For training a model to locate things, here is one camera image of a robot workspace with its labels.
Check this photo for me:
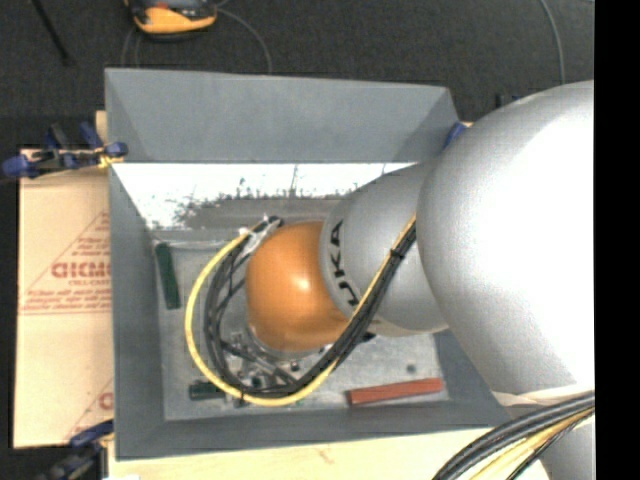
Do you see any red-brown flat block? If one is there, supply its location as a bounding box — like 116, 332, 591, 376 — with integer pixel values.
344, 377, 446, 408

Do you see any grey metal bin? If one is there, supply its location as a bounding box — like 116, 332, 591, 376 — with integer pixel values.
103, 67, 512, 460

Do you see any dark green flat block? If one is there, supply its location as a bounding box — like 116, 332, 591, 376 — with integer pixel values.
187, 380, 227, 402
153, 241, 182, 311

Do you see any brown cardboard board red print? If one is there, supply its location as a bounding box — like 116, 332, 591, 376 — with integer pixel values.
11, 146, 117, 450

